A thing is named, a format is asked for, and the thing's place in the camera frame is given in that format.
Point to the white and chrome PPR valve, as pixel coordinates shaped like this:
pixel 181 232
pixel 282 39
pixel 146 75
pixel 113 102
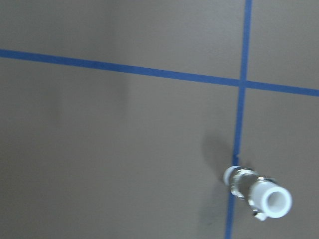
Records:
pixel 264 195

